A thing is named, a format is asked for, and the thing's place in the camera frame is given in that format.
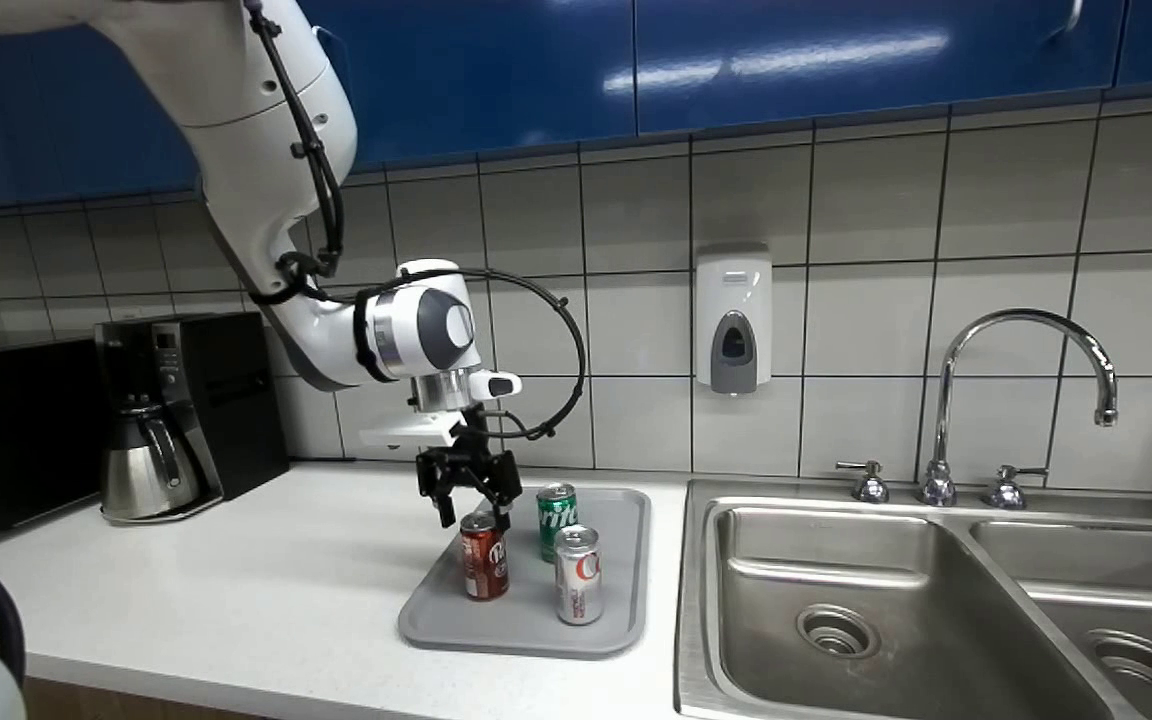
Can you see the white wall soap dispenser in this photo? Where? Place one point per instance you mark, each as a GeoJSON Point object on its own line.
{"type": "Point", "coordinates": [732, 302]}

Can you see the silver soda can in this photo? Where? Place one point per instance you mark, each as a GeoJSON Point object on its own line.
{"type": "Point", "coordinates": [577, 580]}

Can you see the blue upper cabinets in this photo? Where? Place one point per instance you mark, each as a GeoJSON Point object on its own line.
{"type": "Point", "coordinates": [537, 64]}

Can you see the black steel coffee maker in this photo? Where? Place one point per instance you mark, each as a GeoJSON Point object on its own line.
{"type": "Point", "coordinates": [236, 402]}

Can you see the chrome gooseneck faucet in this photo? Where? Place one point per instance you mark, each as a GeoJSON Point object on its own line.
{"type": "Point", "coordinates": [1023, 316]}

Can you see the grey plastic tray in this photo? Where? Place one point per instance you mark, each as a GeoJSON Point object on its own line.
{"type": "Point", "coordinates": [520, 625]}

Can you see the black microwave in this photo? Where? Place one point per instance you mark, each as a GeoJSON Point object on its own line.
{"type": "Point", "coordinates": [16, 434]}

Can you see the stainless steel double sink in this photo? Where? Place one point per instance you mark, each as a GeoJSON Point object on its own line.
{"type": "Point", "coordinates": [763, 641]}

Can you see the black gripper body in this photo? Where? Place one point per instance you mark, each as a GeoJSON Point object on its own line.
{"type": "Point", "coordinates": [469, 464]}

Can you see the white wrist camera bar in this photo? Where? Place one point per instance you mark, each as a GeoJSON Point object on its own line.
{"type": "Point", "coordinates": [420, 434]}

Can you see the red soda can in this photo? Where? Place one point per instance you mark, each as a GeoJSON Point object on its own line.
{"type": "Point", "coordinates": [481, 565]}

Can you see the wooden lower cabinet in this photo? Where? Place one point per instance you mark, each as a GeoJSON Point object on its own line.
{"type": "Point", "coordinates": [110, 705]}

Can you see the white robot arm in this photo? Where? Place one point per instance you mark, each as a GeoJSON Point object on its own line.
{"type": "Point", "coordinates": [243, 105]}

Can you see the green soda can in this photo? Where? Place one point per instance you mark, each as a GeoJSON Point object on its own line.
{"type": "Point", "coordinates": [557, 523]}

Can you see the steel coffee carafe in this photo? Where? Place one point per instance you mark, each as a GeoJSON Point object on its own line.
{"type": "Point", "coordinates": [143, 473]}

